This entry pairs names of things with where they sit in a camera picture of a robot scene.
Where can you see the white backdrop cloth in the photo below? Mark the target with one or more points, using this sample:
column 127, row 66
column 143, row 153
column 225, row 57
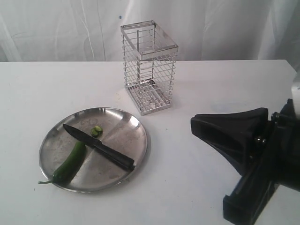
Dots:
column 89, row 30

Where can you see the round stainless steel plate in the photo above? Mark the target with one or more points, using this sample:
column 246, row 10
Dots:
column 122, row 132

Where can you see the metal wire utensil holder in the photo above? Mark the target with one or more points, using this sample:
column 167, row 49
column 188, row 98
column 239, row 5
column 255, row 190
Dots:
column 149, row 55

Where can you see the green cucumber with stem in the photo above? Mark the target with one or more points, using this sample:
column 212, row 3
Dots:
column 70, row 167

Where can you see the black knife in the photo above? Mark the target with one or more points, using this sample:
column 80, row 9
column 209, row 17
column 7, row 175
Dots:
column 119, row 159

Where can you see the green vegetable piece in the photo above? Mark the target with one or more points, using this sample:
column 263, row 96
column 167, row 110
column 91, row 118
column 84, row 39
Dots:
column 96, row 131

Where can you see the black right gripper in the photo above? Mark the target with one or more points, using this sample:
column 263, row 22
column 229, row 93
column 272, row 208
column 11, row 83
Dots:
column 240, row 139

